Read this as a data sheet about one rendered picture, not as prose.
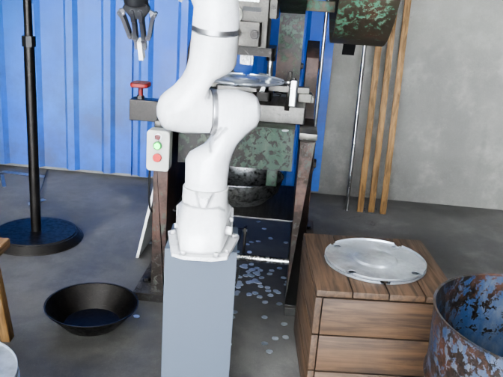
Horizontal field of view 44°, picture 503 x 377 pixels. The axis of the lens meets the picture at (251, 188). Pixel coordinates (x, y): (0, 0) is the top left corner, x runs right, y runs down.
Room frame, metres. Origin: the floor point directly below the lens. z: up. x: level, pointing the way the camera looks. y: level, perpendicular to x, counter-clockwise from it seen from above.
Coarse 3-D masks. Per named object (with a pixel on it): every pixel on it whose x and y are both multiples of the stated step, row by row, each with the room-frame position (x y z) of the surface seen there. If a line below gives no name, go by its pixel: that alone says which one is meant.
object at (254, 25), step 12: (240, 0) 2.18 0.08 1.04; (252, 0) 2.18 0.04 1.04; (264, 0) 2.17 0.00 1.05; (240, 12) 2.17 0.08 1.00; (252, 12) 2.18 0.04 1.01; (264, 12) 2.17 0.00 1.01; (240, 24) 2.15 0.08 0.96; (252, 24) 2.15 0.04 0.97; (264, 24) 2.17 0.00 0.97; (240, 36) 2.15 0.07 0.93; (252, 36) 2.13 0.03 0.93; (264, 36) 2.17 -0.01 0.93
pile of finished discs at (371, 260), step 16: (352, 240) 1.77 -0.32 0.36; (368, 240) 1.78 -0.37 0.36; (384, 240) 1.78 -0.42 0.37; (336, 256) 1.64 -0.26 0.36; (352, 256) 1.65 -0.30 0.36; (368, 256) 1.64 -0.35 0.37; (384, 256) 1.65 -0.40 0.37; (400, 256) 1.68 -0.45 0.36; (416, 256) 1.68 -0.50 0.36; (352, 272) 1.56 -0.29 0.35; (368, 272) 1.54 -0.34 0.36; (384, 272) 1.55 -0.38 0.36; (400, 272) 1.56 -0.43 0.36; (416, 272) 1.59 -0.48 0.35
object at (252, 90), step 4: (220, 84) 2.00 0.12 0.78; (216, 88) 1.97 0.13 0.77; (220, 88) 1.97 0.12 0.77; (224, 88) 1.97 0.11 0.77; (228, 88) 1.96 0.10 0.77; (232, 88) 1.96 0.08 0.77; (236, 88) 1.96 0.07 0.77; (240, 88) 1.96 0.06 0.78; (244, 88) 1.96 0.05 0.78; (248, 88) 1.96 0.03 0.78; (252, 88) 1.96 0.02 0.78; (256, 88) 1.96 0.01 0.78; (248, 92) 2.08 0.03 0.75; (252, 92) 2.08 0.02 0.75; (256, 92) 2.14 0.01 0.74
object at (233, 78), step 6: (222, 78) 2.14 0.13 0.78; (228, 78) 2.10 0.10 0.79; (234, 78) 2.11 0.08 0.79; (240, 78) 2.12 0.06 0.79; (246, 78) 2.13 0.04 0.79; (252, 78) 2.15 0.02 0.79; (258, 78) 2.20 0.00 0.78; (264, 78) 2.22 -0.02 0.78; (270, 78) 2.23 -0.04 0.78; (276, 78) 2.21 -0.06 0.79; (228, 84) 2.00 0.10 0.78; (234, 84) 2.01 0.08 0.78; (240, 84) 2.02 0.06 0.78; (246, 84) 1.99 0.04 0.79; (252, 84) 2.00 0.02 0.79; (258, 84) 2.05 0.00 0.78; (264, 84) 2.06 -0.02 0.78; (270, 84) 2.03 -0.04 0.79; (276, 84) 2.05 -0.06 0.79; (282, 84) 2.09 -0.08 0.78
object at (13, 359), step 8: (0, 344) 1.17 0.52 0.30; (0, 352) 1.14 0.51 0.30; (8, 352) 1.14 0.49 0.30; (0, 360) 1.11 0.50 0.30; (8, 360) 1.11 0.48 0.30; (16, 360) 1.11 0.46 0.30; (0, 368) 1.08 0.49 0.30; (8, 368) 1.09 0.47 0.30; (16, 368) 1.08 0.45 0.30; (0, 376) 1.06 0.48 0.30; (8, 376) 1.06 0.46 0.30
